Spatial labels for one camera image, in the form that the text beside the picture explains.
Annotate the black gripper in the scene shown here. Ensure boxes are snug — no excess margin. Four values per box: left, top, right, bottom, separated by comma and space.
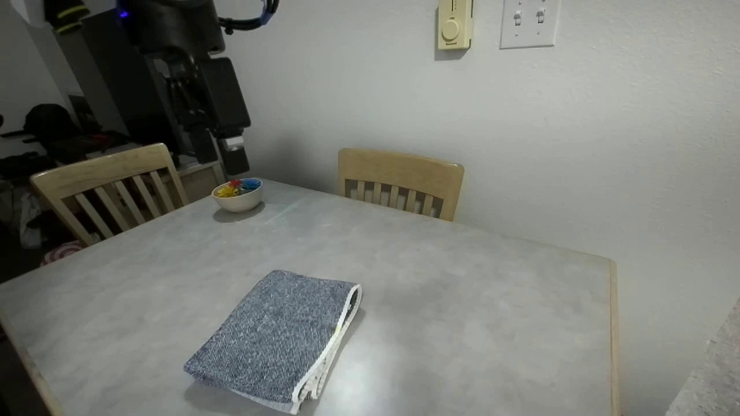
151, 49, 252, 176

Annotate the gray towel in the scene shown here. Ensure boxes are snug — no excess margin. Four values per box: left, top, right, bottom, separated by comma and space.
186, 271, 363, 413

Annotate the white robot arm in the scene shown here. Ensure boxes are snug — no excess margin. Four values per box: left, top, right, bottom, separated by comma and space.
119, 0, 252, 176

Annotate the blue toy flower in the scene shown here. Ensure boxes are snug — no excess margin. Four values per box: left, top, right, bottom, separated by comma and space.
240, 177, 262, 192

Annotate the yellow toy flower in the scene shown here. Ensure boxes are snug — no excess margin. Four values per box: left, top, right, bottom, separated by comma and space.
215, 184, 239, 195

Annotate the cream ceramic bowl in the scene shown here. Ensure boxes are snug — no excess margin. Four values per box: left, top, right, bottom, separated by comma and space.
210, 177, 262, 213

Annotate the light wooden chair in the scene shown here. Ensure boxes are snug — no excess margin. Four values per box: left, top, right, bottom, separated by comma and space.
30, 143, 189, 245
338, 148, 465, 219

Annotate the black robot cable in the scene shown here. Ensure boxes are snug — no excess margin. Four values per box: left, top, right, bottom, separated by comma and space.
218, 0, 282, 36

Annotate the white wall outlet plate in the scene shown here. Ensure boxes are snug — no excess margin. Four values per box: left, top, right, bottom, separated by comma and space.
499, 0, 561, 49

